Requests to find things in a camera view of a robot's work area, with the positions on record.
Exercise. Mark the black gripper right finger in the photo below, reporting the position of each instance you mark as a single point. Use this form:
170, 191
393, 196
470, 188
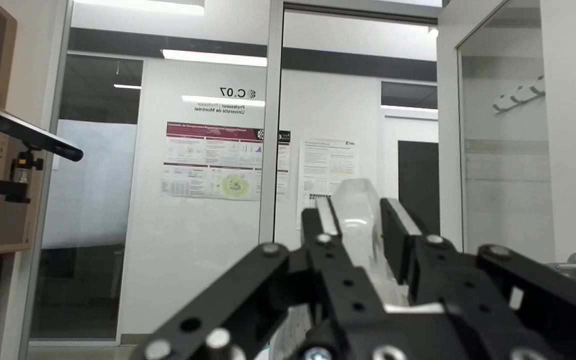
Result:
474, 293

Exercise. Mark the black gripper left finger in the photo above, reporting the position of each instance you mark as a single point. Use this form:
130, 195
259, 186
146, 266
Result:
269, 287

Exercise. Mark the white paper poster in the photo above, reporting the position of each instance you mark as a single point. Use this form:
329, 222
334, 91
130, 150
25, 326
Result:
329, 171

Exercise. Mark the coloured paper poster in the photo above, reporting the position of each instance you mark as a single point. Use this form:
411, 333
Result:
211, 161

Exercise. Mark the ceiling light strip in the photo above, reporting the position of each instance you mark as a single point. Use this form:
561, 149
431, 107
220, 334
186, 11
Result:
138, 4
215, 59

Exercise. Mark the white coat hook rail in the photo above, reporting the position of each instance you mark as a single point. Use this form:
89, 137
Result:
519, 94

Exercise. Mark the black camera on mount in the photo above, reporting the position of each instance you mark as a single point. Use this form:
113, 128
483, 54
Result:
35, 137

